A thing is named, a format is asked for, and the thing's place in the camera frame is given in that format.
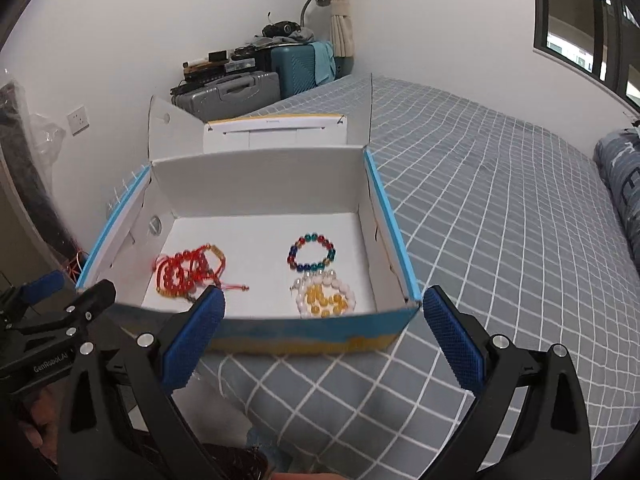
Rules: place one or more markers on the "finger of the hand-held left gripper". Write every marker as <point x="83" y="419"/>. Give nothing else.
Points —
<point x="92" y="300"/>
<point x="42" y="285"/>

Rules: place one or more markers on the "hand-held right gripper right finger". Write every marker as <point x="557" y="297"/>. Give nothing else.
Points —
<point x="457" y="342"/>

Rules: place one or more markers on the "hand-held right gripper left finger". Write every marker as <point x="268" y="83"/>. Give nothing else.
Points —
<point x="192" y="345"/>

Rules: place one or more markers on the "white cardboard box blue trim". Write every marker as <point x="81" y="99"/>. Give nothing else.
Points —
<point x="260" y="195"/>

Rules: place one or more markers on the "person's left hand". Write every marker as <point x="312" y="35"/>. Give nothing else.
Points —
<point x="42" y="410"/>

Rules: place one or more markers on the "grey checked bed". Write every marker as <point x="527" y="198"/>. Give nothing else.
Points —
<point x="500" y="260"/>

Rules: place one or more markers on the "dark plastic wrapped bundle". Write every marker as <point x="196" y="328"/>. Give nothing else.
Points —
<point x="25" y="160"/>

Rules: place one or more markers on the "blue patterned pillow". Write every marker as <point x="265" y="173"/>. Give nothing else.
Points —
<point x="622" y="185"/>

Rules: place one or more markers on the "grey suitcase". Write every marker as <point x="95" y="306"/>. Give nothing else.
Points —
<point x="235" y="92"/>

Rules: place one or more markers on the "pile of dark boxes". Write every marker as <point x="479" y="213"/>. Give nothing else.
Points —
<point x="220" y="65"/>

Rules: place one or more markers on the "teal suitcase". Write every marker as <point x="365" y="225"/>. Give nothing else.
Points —
<point x="295" y="72"/>

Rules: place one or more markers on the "light blue cloth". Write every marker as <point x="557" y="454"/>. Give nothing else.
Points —
<point x="324" y="62"/>

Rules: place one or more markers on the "dark clothes pile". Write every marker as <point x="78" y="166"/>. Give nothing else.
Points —
<point x="285" y="34"/>

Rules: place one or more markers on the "beige curtain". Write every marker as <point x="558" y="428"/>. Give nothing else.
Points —
<point x="341" y="10"/>

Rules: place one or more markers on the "dark framed window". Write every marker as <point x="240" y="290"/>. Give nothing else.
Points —
<point x="575" y="10"/>

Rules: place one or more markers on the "white wall socket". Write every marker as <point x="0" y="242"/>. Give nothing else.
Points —
<point x="78" y="120"/>

